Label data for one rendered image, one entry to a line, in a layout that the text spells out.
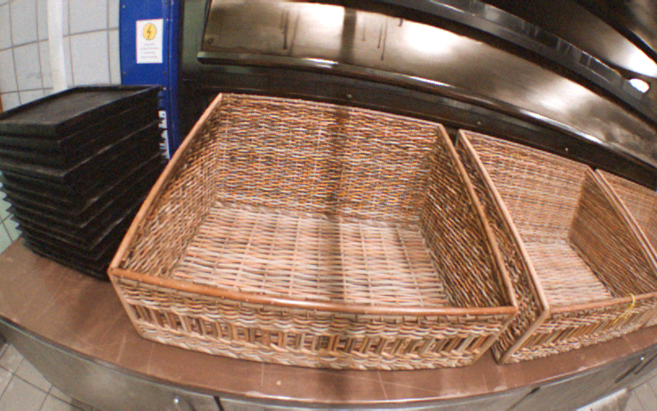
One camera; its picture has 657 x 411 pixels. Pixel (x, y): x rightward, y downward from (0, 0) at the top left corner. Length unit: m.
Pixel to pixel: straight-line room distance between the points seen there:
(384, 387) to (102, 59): 0.99
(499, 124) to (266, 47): 0.64
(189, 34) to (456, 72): 0.65
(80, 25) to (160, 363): 0.86
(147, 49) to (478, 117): 0.86
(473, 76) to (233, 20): 0.59
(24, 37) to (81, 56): 0.29
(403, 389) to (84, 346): 0.50
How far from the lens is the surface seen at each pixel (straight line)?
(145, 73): 0.80
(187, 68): 0.78
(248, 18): 0.73
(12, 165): 0.61
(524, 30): 0.86
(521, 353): 0.58
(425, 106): 0.75
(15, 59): 1.24
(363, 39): 0.70
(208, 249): 0.61
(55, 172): 0.50
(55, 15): 1.03
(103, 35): 0.92
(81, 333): 0.56
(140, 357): 0.49
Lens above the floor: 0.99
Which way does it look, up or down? 31 degrees down
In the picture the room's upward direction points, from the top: 10 degrees clockwise
